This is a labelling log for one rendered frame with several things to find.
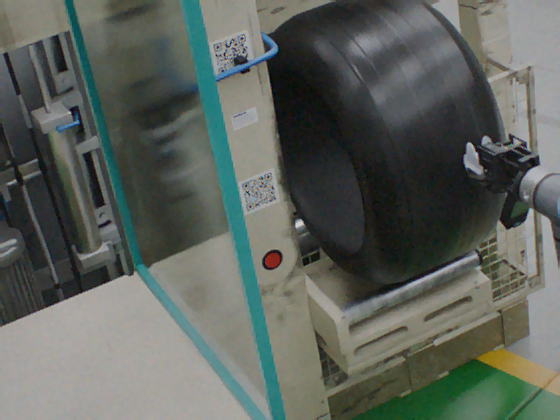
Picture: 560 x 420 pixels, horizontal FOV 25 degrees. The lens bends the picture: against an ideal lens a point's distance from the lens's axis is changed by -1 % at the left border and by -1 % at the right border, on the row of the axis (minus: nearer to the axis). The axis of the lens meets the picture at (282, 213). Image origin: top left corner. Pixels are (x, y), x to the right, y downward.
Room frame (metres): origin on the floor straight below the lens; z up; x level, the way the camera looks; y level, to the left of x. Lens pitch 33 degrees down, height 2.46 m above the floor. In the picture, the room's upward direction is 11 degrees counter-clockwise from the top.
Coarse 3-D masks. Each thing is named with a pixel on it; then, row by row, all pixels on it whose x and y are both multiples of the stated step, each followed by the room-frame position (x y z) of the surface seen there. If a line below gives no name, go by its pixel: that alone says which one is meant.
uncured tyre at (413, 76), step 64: (384, 0) 2.23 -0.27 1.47; (320, 64) 2.10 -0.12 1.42; (384, 64) 2.06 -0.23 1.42; (448, 64) 2.06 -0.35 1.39; (320, 128) 2.46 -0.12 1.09; (384, 128) 1.97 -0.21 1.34; (448, 128) 1.98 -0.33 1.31; (320, 192) 2.37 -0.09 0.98; (384, 192) 1.94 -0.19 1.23; (448, 192) 1.95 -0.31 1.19; (384, 256) 1.96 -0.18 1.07; (448, 256) 2.00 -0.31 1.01
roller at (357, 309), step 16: (464, 256) 2.11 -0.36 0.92; (480, 256) 2.12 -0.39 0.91; (432, 272) 2.08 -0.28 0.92; (448, 272) 2.09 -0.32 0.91; (464, 272) 2.10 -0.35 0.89; (384, 288) 2.05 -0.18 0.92; (400, 288) 2.05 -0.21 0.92; (416, 288) 2.06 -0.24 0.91; (352, 304) 2.02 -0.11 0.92; (368, 304) 2.02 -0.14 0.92; (384, 304) 2.03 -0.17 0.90; (352, 320) 2.00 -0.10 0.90
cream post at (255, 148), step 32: (224, 0) 2.03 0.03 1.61; (224, 32) 2.03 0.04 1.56; (256, 32) 2.05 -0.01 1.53; (256, 64) 2.04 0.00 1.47; (224, 96) 2.02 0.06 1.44; (256, 96) 2.04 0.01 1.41; (256, 128) 2.04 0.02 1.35; (256, 160) 2.03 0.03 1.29; (288, 192) 2.05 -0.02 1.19; (256, 224) 2.02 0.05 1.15; (288, 224) 2.05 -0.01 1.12; (256, 256) 2.02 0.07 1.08; (288, 256) 2.04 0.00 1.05; (288, 288) 2.04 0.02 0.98; (288, 320) 2.03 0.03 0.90; (288, 352) 2.03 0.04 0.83; (288, 384) 2.02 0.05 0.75; (320, 384) 2.05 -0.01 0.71; (288, 416) 2.02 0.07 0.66; (320, 416) 2.04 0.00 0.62
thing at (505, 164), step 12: (492, 144) 1.87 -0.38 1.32; (504, 144) 1.88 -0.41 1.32; (480, 156) 1.87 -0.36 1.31; (492, 156) 1.83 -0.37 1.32; (504, 156) 1.84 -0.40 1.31; (516, 156) 1.82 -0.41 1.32; (528, 156) 1.80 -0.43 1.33; (492, 168) 1.83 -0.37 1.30; (504, 168) 1.83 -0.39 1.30; (516, 168) 1.80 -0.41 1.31; (528, 168) 1.80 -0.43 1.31; (492, 180) 1.84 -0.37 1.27; (504, 180) 1.83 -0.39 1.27; (516, 180) 1.78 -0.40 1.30; (516, 192) 1.77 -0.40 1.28
